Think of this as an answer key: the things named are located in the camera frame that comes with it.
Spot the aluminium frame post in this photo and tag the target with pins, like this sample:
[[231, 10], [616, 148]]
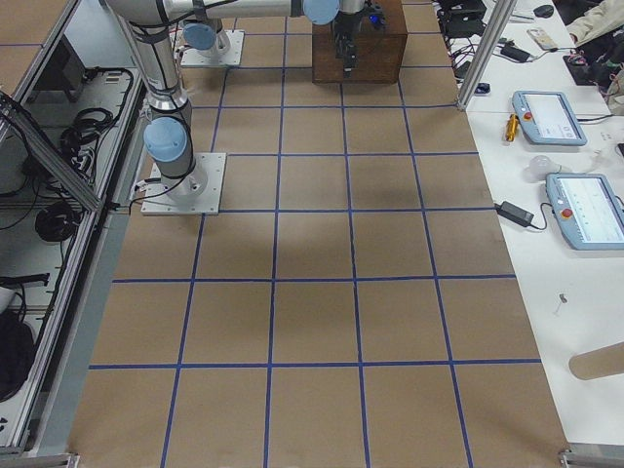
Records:
[[498, 20]]

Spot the cardboard tube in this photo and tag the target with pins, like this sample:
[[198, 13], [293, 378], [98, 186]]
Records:
[[598, 363]]

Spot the lower blue teach pendant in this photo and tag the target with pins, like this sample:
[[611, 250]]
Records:
[[586, 210]]

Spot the white light bulb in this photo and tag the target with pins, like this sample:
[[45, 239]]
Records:
[[540, 166]]

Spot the gold cylinder tool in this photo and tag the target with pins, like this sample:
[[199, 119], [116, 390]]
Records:
[[511, 128]]

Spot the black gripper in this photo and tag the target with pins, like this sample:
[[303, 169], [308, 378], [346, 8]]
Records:
[[343, 25]]

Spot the upper blue teach pendant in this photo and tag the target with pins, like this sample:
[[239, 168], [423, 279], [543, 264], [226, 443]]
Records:
[[546, 118]]

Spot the small blue clip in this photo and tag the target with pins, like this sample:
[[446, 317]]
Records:
[[482, 89]]

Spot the blue teach pendant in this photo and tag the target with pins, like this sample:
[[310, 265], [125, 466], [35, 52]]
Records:
[[546, 118], [586, 210]]

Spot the black computer mouse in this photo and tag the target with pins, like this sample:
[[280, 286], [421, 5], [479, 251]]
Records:
[[544, 11]]

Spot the black power adapter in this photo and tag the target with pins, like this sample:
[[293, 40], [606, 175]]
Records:
[[514, 213]]

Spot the smartphone with patterned case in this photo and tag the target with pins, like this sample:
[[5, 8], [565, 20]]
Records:
[[542, 39]]

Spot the dark wooden drawer cabinet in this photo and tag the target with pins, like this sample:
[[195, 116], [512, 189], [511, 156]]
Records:
[[380, 52]]

